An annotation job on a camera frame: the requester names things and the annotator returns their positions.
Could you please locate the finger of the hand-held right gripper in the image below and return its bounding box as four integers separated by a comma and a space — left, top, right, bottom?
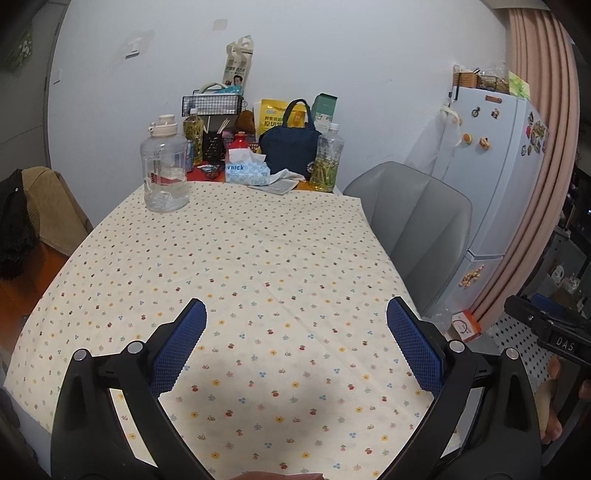
503, 294, 549, 342

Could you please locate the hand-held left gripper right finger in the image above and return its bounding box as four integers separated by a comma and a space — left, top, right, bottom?
379, 296, 542, 480

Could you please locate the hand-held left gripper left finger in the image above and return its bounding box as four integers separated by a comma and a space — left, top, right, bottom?
51, 298, 208, 480

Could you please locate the person's right hand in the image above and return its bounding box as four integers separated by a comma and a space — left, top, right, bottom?
537, 357, 591, 446

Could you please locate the dark blue object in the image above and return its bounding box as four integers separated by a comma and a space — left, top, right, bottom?
533, 295, 578, 319

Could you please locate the clear plastic bag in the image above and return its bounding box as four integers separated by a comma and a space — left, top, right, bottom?
431, 309, 455, 333

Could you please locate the orange and white box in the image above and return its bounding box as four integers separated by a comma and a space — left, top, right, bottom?
450, 310, 482, 342

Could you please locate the yellow red ornament magnet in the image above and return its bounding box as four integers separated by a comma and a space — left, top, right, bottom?
458, 265, 485, 289

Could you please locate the dark storage shelf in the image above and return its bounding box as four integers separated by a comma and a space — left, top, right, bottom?
526, 152, 591, 319

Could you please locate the floral tablecloth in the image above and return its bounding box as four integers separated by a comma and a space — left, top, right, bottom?
4, 180, 462, 476

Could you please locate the white fridge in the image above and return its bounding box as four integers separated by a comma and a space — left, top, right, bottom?
434, 83, 550, 324

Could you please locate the grey chair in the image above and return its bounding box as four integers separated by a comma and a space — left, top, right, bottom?
342, 161, 474, 319

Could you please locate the large clear water jug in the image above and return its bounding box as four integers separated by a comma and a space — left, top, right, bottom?
140, 114, 191, 213

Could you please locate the red tray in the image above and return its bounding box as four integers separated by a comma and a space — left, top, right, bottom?
186, 166, 227, 184

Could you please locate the white hanging bag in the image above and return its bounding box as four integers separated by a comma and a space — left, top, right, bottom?
434, 105, 462, 178

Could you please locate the cluster of fridge magnets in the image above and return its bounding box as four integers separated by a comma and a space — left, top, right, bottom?
522, 111, 550, 158

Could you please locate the blue tissue pack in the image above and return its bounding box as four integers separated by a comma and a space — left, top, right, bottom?
225, 148, 271, 186

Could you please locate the flat printed paper sheet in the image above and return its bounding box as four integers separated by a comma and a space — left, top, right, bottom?
247, 178, 298, 197

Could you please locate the black perforated holder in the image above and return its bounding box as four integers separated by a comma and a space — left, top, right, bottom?
203, 131, 225, 164

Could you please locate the white crumpled cloth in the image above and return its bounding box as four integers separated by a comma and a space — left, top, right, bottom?
268, 168, 305, 185

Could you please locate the clear bottle with green plants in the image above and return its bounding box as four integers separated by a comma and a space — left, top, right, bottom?
309, 122, 345, 193

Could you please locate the black cloth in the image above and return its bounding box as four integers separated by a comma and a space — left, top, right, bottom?
0, 168, 38, 280

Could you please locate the yellow tea bottle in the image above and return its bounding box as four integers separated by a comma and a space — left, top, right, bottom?
183, 108, 205, 167

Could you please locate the navy lunch bag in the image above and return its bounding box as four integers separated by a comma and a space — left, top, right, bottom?
259, 98, 323, 182

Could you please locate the wicker basket on fridge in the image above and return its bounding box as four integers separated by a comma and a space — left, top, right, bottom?
475, 74, 511, 93

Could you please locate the pink curtain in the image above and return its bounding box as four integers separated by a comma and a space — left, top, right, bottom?
471, 7, 580, 324

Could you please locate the yellow snack bag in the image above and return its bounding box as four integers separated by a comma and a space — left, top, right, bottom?
259, 98, 308, 134

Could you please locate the green box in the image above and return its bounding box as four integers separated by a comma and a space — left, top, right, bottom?
310, 93, 339, 125

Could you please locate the teal packet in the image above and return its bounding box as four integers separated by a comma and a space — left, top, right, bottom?
196, 82, 243, 96

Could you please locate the white printed paper bag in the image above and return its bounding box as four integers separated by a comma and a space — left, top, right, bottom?
224, 34, 256, 97

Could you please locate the green floral cloth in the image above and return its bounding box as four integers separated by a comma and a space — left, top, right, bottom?
7, 28, 35, 70

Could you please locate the black wire basket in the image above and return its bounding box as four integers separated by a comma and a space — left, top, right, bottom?
181, 93, 244, 117

